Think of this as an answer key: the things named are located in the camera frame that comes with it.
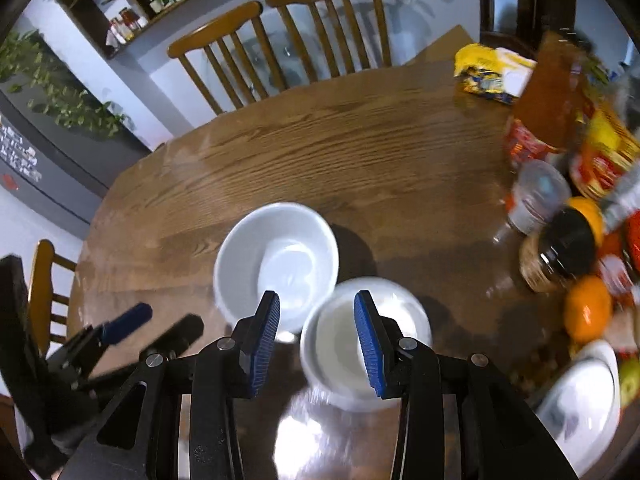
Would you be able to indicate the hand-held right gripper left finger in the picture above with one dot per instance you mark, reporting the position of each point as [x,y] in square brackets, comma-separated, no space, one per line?
[265,342]

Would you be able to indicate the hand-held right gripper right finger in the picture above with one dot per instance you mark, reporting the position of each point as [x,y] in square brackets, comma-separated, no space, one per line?
[368,347]

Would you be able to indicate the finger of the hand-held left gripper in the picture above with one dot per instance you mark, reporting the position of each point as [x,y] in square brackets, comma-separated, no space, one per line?
[127,321]
[182,332]

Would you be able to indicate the small white bowl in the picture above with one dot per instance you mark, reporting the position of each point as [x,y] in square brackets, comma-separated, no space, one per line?
[340,345]

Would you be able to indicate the medium white bowl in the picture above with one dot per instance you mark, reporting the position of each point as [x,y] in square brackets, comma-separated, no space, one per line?
[280,255]

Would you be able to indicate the grey refrigerator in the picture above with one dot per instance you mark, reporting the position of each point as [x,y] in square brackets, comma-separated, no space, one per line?
[75,160]

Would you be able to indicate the wooden bead mat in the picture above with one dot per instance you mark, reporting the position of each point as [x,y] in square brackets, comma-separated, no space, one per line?
[542,370]

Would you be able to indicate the cluster of fridge magnets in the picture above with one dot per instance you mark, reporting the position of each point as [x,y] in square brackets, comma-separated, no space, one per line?
[17,147]

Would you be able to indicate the white dish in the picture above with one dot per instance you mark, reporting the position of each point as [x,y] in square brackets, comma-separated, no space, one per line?
[580,400]

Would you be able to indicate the black lid glass jar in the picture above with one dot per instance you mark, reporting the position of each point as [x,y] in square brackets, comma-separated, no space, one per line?
[565,245]

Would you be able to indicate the orange fruit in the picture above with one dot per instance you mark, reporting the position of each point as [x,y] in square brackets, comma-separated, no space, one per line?
[592,215]
[589,310]

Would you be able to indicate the clear plastic bottle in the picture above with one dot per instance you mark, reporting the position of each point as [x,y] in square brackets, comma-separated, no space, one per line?
[537,195]

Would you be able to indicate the green trailing plant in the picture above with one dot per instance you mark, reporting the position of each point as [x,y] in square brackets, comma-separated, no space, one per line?
[60,90]

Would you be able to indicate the green apple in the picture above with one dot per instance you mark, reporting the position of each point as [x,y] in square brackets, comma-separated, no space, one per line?
[631,382]

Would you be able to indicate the red lid jar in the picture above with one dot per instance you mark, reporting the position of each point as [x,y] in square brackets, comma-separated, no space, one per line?
[622,265]

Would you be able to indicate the yellow snack packet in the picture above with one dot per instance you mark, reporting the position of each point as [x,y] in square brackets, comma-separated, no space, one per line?
[490,72]

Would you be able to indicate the yellow red food packet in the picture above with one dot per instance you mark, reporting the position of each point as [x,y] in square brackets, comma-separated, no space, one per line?
[610,155]

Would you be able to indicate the orange sauce bottle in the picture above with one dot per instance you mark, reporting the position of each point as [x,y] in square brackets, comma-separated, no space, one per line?
[550,95]

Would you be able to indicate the wooden wall shelf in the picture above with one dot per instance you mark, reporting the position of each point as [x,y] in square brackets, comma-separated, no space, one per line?
[150,10]

